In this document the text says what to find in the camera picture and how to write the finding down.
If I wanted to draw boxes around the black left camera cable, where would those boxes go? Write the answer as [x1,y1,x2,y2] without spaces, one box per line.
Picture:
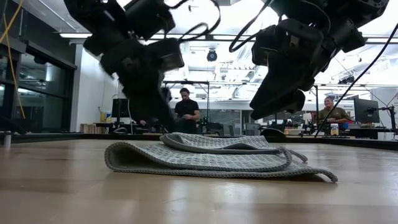
[167,0,222,44]

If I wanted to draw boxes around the black right camera cable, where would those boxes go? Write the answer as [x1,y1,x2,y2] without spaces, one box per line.
[229,0,281,54]

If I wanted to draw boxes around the person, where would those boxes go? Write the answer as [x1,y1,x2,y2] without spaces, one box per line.
[317,96,353,125]
[173,87,201,135]

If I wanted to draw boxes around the long ceiling light strip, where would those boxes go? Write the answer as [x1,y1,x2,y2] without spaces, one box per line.
[58,32,398,44]

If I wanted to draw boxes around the black camera cable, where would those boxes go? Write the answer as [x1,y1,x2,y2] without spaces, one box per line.
[167,0,222,44]
[229,0,281,54]

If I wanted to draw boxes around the yellow cable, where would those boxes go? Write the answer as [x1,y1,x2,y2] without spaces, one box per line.
[0,0,26,119]

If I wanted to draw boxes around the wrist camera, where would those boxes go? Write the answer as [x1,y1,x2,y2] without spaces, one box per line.
[251,25,278,67]
[148,37,185,73]

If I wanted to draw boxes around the grey office chair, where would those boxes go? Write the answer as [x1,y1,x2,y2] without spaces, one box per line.
[244,123,262,136]

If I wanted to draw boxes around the stack of wooden boards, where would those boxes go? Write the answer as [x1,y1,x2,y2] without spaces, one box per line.
[80,123,102,135]

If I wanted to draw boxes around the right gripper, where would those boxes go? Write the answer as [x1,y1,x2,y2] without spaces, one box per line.
[249,17,337,121]

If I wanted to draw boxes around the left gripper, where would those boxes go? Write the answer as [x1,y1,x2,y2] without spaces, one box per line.
[98,39,176,134]

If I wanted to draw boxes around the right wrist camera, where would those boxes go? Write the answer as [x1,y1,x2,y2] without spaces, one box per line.
[251,25,278,67]

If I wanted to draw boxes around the black computer monitor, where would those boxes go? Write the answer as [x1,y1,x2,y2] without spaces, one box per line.
[353,97,381,124]
[111,98,130,119]

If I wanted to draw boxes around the long black cable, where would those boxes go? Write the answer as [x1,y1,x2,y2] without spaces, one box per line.
[314,22,398,139]

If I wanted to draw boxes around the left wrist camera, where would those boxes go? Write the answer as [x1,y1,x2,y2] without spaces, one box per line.
[148,37,185,73]

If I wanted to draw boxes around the grey waffle microfiber towel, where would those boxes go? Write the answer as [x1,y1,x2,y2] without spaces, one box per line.
[104,132,339,184]

